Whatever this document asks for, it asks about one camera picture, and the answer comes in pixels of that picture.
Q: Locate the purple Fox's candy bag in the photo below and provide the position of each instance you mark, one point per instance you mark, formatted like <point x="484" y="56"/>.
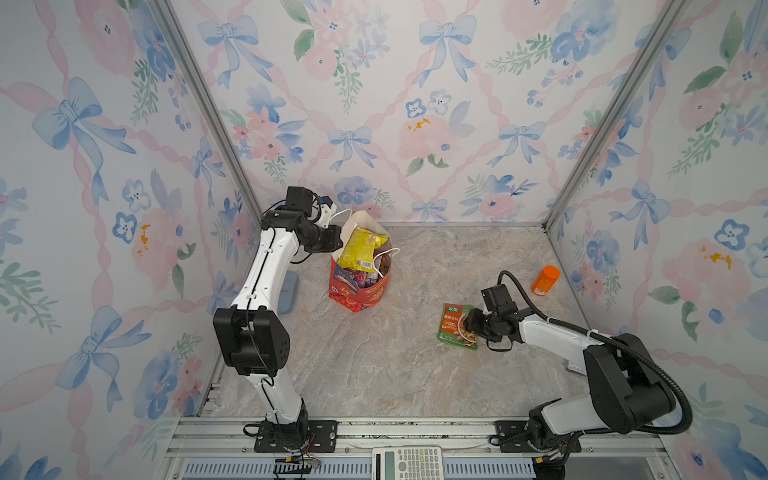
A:
<point x="356" y="279"/>

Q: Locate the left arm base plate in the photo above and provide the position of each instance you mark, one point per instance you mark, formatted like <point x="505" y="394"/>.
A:
<point x="313" y="436"/>

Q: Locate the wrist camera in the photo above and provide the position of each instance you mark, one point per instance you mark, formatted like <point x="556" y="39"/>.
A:
<point x="498" y="300"/>
<point x="308" y="204"/>

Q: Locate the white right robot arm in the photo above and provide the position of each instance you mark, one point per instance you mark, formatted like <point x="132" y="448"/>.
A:
<point x="627" y="390"/>

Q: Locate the red paper gift bag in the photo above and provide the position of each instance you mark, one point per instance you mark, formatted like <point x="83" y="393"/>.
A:
<point x="361" y="299"/>

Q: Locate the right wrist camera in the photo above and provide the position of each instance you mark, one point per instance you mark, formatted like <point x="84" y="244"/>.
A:
<point x="498" y="300"/>

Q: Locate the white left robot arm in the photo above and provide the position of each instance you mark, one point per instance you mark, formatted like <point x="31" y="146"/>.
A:
<point x="252" y="339"/>

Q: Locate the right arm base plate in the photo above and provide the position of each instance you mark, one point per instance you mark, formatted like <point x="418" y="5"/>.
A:
<point x="530" y="436"/>

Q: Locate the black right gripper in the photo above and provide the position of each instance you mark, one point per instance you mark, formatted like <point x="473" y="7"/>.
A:
<point x="472" y="324"/>

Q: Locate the yellow snack packet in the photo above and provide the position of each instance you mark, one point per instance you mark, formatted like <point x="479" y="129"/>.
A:
<point x="359" y="250"/>

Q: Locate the green nut snack packet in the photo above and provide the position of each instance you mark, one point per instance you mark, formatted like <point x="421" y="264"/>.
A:
<point x="452" y="330"/>

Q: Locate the grey calculator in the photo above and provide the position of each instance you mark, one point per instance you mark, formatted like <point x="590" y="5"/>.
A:
<point x="407" y="463"/>

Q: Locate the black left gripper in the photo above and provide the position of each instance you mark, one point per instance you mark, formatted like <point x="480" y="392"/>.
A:
<point x="334" y="240"/>

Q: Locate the orange bottle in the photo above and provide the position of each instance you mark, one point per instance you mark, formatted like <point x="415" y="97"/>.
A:
<point x="547" y="278"/>

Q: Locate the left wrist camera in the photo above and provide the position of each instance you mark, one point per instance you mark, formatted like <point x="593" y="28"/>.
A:
<point x="308" y="204"/>

